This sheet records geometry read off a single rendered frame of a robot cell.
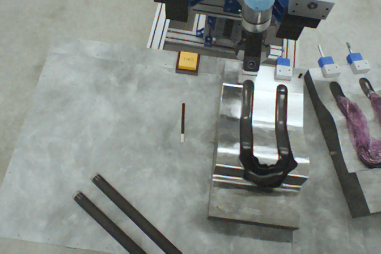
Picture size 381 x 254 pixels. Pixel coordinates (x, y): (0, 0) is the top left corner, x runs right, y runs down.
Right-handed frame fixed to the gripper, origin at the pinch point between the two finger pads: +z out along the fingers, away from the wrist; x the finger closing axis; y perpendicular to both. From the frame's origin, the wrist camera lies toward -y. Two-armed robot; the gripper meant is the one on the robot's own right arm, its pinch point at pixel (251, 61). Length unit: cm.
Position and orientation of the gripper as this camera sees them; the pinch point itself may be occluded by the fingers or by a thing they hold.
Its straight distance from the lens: 115.2
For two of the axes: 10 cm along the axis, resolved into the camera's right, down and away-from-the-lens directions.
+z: 1.1, 3.0, 9.5
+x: -9.9, -0.9, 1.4
